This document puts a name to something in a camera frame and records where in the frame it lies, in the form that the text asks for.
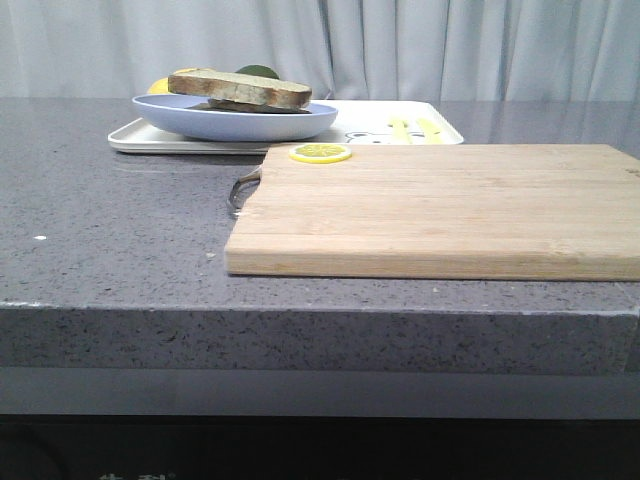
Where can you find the bread slice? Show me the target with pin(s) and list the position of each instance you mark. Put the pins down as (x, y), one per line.
(227, 105)
(239, 87)

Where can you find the light blue round plate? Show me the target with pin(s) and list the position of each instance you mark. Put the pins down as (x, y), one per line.
(179, 114)

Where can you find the cream bear tray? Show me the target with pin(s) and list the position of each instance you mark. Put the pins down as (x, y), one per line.
(358, 121)

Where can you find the lemon slice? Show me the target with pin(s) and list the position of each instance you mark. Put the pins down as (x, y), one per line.
(320, 153)

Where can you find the yellow plastic fork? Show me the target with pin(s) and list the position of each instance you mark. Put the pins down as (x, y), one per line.
(400, 134)

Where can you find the yellow plastic knife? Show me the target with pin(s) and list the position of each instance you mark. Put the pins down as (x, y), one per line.
(432, 131)

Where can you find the green lime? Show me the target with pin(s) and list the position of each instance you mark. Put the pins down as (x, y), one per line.
(259, 70)

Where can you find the grey curtain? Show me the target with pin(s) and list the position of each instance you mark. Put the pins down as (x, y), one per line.
(409, 50)

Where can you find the wooden cutting board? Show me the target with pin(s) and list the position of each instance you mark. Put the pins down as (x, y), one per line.
(509, 212)

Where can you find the rear yellow lemon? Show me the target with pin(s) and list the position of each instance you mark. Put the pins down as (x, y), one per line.
(189, 70)

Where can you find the yellow lemon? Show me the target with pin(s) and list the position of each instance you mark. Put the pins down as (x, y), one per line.
(159, 86)
(189, 70)

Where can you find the front yellow lemon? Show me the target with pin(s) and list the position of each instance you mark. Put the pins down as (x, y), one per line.
(159, 86)

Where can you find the metal cutting board handle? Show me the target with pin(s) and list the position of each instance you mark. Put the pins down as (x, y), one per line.
(233, 203)

